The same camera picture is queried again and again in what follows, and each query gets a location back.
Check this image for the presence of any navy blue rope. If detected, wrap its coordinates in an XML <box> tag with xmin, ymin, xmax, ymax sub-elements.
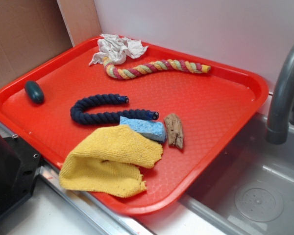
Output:
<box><xmin>70</xmin><ymin>94</ymin><xmax>160</xmax><ymax>126</ymax></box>

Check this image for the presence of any blue sponge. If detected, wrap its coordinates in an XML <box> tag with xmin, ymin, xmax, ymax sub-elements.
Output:
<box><xmin>120</xmin><ymin>117</ymin><xmax>167</xmax><ymax>143</ymax></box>

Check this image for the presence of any dark green plastic pickle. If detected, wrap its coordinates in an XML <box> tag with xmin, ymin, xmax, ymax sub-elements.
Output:
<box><xmin>24</xmin><ymin>81</ymin><xmax>45</xmax><ymax>104</ymax></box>

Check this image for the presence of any grey faucet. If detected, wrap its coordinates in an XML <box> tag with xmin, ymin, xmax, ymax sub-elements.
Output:
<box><xmin>265</xmin><ymin>45</ymin><xmax>294</xmax><ymax>144</ymax></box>

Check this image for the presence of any multicolour twisted rope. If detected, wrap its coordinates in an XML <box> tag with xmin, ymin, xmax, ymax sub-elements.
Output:
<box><xmin>102</xmin><ymin>56</ymin><xmax>212</xmax><ymax>81</ymax></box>

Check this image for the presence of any grey plastic sink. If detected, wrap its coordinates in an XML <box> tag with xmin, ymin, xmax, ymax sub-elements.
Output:
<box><xmin>180</xmin><ymin>101</ymin><xmax>294</xmax><ymax>235</ymax></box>

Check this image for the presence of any red plastic tray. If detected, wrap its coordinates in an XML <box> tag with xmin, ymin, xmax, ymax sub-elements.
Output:
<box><xmin>0</xmin><ymin>38</ymin><xmax>269</xmax><ymax>215</ymax></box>

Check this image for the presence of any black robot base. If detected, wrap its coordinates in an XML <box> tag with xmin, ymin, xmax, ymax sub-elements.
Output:
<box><xmin>0</xmin><ymin>134</ymin><xmax>42</xmax><ymax>221</ymax></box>

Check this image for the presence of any brown wood piece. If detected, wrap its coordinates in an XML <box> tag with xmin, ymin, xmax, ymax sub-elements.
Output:
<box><xmin>164</xmin><ymin>113</ymin><xmax>184</xmax><ymax>149</ymax></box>

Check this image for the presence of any yellow microfibre cloth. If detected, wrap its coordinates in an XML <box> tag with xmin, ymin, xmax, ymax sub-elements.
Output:
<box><xmin>59</xmin><ymin>125</ymin><xmax>163</xmax><ymax>198</ymax></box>

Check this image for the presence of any crumpled white cloth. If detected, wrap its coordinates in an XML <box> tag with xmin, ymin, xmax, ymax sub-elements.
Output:
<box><xmin>89</xmin><ymin>34</ymin><xmax>148</xmax><ymax>66</ymax></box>

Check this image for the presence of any brown cardboard panel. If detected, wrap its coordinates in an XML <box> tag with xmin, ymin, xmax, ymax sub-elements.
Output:
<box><xmin>0</xmin><ymin>0</ymin><xmax>72</xmax><ymax>88</ymax></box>

